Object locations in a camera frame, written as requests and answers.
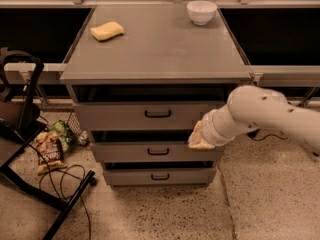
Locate grey top drawer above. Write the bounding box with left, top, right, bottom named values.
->
left=74, top=102, right=223, bottom=131

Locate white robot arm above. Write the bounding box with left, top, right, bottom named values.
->
left=188, top=85, right=320, bottom=154

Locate grey bottom drawer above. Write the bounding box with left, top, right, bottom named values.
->
left=103, top=168, right=216, bottom=187

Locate grey drawer cabinet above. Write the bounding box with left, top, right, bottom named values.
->
left=62, top=4, right=250, bottom=171

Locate black stand base right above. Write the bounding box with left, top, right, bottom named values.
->
left=298, top=87, right=320, bottom=108

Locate green snack bag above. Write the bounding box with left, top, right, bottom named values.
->
left=52, top=120, right=76, bottom=153

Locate white bowl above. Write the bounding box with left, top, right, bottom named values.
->
left=187, top=0, right=218, bottom=26

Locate yellow sponge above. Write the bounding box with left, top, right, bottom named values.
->
left=90, top=22, right=124, bottom=41

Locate brown chip bag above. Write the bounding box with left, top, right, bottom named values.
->
left=36, top=131, right=67, bottom=175

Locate black power adapter cable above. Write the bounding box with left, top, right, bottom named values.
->
left=246, top=128, right=290, bottom=142

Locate black top drawer handle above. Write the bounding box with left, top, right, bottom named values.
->
left=144, top=109, right=172, bottom=118

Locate black floor cable left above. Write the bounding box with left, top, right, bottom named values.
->
left=27, top=140, right=93, bottom=240

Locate black chair frame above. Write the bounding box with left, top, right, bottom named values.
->
left=0, top=47, right=95, bottom=240

